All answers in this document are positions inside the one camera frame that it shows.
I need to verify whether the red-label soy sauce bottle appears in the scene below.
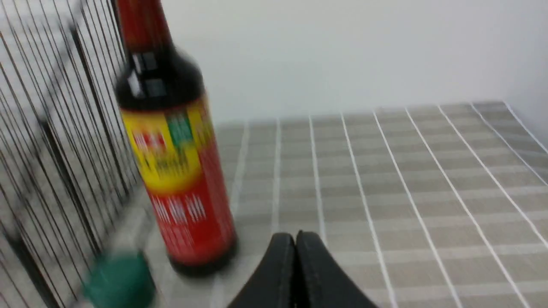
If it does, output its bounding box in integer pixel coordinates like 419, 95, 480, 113
115, 0, 238, 277

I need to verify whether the green-cap seasoning shaker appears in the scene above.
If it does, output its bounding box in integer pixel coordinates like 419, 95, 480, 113
83, 251, 157, 308

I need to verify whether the grey checkered tablecloth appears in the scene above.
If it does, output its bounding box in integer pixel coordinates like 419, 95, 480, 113
0, 101, 548, 308

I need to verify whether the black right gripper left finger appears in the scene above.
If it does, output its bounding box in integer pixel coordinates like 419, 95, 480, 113
228, 233, 296, 308

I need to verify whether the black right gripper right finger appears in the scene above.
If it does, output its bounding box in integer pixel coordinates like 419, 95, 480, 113
295, 230, 377, 308

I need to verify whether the black wire mesh rack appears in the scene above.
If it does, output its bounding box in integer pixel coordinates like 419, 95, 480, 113
0, 0, 138, 308

